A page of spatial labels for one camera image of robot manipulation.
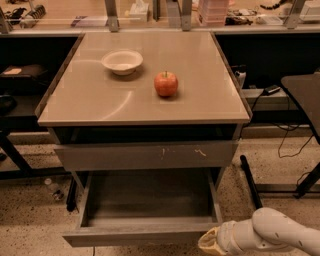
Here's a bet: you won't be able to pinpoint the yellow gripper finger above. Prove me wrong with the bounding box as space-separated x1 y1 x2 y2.
198 227 226 256

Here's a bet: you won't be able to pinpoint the grey drawer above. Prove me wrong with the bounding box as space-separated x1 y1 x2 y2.
63 168 222 247
54 140 238 171

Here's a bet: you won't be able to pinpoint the pink stacked trays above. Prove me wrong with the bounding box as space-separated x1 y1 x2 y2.
198 0 229 27

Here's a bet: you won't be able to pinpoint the black floor bar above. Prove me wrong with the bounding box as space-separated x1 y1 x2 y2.
240 155 263 209

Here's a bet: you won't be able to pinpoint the small clear bottle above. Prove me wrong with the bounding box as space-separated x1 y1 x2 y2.
44 178 64 201

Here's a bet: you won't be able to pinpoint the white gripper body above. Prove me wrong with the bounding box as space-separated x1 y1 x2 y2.
217 219 263 255

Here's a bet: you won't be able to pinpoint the black phone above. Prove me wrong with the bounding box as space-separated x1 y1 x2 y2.
263 85 280 96

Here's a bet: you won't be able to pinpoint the grey drawer cabinet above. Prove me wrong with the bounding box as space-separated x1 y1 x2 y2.
35 31 254 191

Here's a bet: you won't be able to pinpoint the tissue box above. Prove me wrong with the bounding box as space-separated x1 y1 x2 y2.
129 0 149 22

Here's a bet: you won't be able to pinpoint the white bowl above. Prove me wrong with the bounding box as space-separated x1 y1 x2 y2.
101 50 143 76

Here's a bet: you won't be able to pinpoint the grey top drawer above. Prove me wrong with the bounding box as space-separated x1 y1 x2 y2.
54 140 238 171

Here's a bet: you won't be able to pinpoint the black floor cable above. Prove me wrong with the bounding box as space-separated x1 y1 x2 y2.
273 123 315 159

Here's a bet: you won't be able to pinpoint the red apple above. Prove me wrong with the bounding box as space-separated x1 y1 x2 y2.
154 71 178 97

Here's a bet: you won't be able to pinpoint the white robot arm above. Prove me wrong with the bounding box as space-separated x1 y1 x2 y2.
198 207 320 256

